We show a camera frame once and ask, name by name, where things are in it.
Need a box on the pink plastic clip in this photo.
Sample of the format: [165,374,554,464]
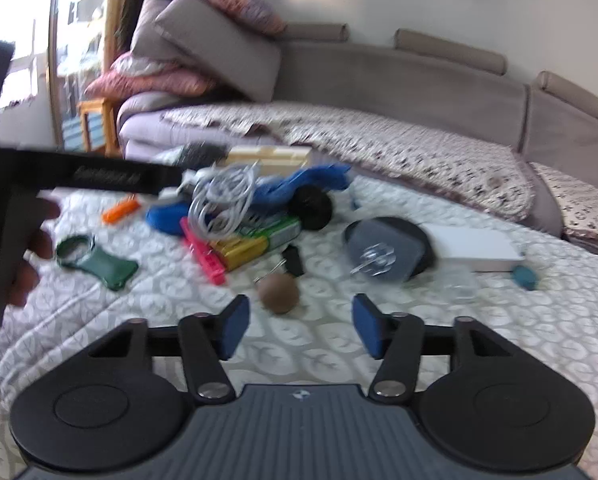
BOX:
[179,216,228,286]

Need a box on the beige patterned sofa cover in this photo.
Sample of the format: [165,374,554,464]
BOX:
[528,160,598,247]
[160,101,538,222]

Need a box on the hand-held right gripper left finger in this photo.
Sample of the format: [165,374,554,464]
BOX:
[87,294,251,403]

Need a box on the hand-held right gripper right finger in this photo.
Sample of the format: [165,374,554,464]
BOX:
[352,294,517,403]

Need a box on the black oval case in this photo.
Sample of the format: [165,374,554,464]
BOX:
[343,216,436,283]

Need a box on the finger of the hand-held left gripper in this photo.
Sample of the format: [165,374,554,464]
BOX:
[142,162,184,194]

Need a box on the wooden stool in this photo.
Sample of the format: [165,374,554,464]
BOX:
[76,97,122,156]

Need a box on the green bottle opener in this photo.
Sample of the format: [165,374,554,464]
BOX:
[56,234,140,292]

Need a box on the orange plastic clip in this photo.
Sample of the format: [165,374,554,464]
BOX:
[102,195,141,224]

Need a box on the grey sofa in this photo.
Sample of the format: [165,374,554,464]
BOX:
[116,22,598,261]

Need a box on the glass sliding door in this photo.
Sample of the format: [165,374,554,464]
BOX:
[48,0,122,151]

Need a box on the yellow small box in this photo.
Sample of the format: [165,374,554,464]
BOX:
[213,236,271,272]

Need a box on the clear plastic hook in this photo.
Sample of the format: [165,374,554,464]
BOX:
[350,241,398,277]

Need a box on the black binder clip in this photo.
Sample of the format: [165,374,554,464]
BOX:
[281,244,306,277]

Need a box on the green small box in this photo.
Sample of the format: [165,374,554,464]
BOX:
[236,214,303,250]

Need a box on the white pillow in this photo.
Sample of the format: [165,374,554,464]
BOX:
[110,51,172,77]

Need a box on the blue plastic box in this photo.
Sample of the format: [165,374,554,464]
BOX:
[146,201,192,237]

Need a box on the brown ball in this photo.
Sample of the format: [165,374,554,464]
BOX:
[256,272,300,316]

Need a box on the wooden box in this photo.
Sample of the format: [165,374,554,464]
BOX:
[224,144,313,177]

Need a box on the steel wool scrubber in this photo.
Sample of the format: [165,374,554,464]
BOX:
[169,141,231,170]

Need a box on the grey sofa cushion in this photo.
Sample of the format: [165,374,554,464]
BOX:
[128,0,180,63]
[154,0,283,103]

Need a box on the white flat box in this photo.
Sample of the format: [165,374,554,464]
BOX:
[420,224,526,274]

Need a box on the person's left hand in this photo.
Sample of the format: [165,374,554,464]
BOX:
[8,199,62,307]

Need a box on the teal eraser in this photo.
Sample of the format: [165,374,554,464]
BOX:
[510,264,540,291]

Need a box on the white coiled cable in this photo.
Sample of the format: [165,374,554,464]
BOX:
[188,162,261,237]

